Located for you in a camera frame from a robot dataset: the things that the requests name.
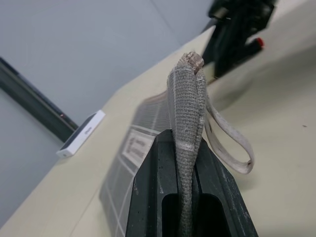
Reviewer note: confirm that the small white box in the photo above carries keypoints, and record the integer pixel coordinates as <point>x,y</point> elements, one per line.
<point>80,134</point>

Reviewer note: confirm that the red marker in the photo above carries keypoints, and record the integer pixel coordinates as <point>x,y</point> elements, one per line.
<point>256,44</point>

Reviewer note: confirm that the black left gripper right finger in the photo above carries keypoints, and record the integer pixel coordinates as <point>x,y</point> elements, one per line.
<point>217,197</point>

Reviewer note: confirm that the dark metal frame bar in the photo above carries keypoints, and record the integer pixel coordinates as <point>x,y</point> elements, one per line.
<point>29,95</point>

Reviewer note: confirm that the grey grid mesh pouch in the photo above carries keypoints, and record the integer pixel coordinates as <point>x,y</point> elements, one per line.
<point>184,111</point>

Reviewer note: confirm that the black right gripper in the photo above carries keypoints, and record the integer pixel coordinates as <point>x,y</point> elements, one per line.
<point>243,11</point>

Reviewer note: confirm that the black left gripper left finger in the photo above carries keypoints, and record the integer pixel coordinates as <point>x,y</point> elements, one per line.
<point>150,187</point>

